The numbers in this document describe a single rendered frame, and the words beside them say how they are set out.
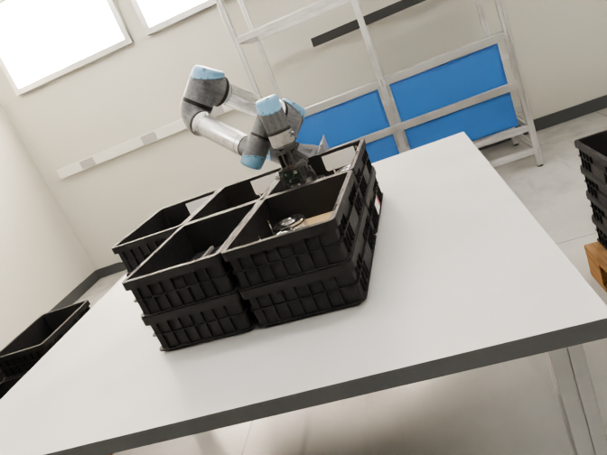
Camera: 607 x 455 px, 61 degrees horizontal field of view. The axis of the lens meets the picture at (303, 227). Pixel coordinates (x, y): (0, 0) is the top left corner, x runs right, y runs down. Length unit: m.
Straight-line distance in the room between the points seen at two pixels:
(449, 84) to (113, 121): 3.00
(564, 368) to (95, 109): 4.63
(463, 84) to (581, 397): 2.78
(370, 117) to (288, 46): 1.20
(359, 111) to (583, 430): 2.81
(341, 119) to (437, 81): 0.68
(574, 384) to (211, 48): 4.05
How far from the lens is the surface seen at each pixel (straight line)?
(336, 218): 1.17
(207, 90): 1.95
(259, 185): 2.01
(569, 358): 1.12
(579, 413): 1.19
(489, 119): 3.75
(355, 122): 3.67
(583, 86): 4.81
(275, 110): 1.56
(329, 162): 1.93
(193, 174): 4.94
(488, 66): 3.70
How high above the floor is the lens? 1.28
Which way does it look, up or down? 17 degrees down
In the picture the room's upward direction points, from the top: 23 degrees counter-clockwise
